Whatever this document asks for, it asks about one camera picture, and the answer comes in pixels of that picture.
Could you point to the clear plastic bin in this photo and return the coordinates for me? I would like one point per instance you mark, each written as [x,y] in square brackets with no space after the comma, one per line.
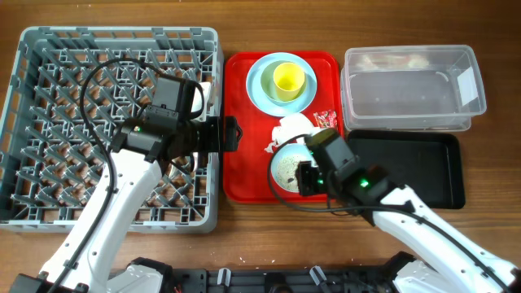
[415,88]

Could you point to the yellow plastic cup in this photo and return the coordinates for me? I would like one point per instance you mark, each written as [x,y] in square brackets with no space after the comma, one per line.
[289,79]

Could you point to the white napkin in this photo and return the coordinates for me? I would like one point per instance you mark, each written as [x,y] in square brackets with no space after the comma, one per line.
[290,126]

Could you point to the large light blue plate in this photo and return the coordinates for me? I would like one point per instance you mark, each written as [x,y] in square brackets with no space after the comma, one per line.
[261,100]

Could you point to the red snack wrapper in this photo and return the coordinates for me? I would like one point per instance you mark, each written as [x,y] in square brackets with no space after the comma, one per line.
[326,119]

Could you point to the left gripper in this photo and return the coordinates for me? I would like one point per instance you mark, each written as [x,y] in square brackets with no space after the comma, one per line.
[215,142]

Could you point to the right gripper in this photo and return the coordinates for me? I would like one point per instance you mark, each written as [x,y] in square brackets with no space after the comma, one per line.
[304,173]

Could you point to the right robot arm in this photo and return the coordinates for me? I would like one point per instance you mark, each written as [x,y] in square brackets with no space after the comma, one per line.
[445,260]

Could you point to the white plastic spoon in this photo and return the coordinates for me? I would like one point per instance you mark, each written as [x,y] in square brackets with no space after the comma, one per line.
[198,105]

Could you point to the black plastic tray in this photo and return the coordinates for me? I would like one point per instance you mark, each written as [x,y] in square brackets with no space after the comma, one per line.
[429,163]

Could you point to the red plastic tray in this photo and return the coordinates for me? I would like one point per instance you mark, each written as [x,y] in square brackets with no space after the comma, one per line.
[245,170]

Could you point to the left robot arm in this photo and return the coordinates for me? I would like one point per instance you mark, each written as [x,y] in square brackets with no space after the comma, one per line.
[142,150]

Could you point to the light green bowl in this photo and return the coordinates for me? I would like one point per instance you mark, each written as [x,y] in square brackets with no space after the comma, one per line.
[268,85]

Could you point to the rice food leftovers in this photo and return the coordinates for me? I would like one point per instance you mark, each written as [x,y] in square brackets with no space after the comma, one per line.
[285,174]

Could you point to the grey dishwasher rack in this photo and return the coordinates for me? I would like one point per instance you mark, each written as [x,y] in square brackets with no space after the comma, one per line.
[69,89]

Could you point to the small light blue bowl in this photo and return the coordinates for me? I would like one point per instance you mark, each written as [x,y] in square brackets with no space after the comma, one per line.
[291,149]

